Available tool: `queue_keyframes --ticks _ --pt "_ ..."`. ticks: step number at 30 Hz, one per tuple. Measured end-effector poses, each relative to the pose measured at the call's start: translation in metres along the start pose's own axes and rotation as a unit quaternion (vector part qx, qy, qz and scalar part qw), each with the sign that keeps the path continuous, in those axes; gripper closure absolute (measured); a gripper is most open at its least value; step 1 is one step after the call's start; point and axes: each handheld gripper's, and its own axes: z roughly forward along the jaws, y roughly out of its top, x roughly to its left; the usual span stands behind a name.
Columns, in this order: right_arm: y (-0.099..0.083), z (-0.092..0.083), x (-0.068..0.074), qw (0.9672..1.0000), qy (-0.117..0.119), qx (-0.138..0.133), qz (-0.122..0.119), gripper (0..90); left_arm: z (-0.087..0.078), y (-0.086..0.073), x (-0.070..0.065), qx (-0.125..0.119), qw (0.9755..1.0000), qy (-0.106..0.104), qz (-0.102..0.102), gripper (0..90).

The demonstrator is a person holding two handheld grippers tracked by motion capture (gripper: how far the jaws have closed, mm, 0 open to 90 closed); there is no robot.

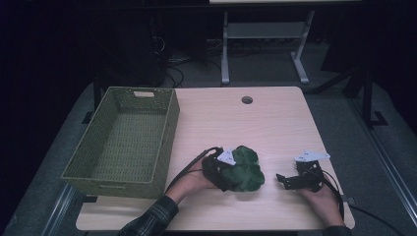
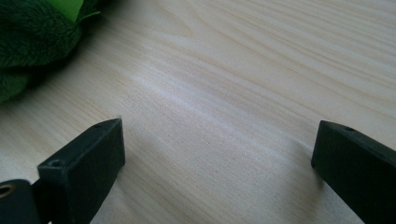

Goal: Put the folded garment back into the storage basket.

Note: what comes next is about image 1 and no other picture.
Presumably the person's right hand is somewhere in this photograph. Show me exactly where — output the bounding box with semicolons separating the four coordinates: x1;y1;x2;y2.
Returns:
297;182;346;228

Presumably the green woven basket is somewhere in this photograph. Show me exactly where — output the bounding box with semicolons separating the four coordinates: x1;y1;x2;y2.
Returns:
61;86;181;200

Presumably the black metal stand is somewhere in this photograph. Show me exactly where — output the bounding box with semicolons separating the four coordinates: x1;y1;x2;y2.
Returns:
359;65;389;130

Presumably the grey metal table frame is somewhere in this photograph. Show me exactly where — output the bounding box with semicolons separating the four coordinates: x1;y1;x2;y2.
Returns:
220;9;316;87

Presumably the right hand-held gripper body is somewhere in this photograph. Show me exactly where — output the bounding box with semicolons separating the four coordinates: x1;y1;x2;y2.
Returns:
293;149;331;194

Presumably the hand-held gripper cable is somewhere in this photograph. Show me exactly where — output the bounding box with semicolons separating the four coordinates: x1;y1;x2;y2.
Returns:
164;146;224;194
319;169;346;220

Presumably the left hand-held gripper cable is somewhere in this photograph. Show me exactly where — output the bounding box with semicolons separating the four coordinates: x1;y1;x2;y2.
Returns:
164;146;224;194

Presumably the right hand-held gripper cable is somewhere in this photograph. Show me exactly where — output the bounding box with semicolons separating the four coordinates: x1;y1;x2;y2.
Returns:
319;169;346;220

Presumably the person's left hand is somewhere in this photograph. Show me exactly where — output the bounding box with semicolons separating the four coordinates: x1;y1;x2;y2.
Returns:
164;164;218;205

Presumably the thin black cable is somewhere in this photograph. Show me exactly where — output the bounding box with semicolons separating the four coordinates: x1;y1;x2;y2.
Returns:
347;205;407;236

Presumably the green fleece pet garment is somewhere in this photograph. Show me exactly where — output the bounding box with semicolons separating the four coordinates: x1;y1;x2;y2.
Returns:
220;145;267;194

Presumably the grey table clamp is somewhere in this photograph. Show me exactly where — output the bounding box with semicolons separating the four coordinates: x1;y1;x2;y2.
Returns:
340;194;357;207

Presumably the bundle of black cables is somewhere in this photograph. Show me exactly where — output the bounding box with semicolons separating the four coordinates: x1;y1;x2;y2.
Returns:
149;34;224;89

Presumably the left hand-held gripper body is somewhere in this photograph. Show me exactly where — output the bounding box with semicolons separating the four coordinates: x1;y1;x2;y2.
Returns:
201;147;237;191

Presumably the aluminium rail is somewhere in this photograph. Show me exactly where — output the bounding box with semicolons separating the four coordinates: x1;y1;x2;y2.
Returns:
347;97;417;228
39;183;79;236

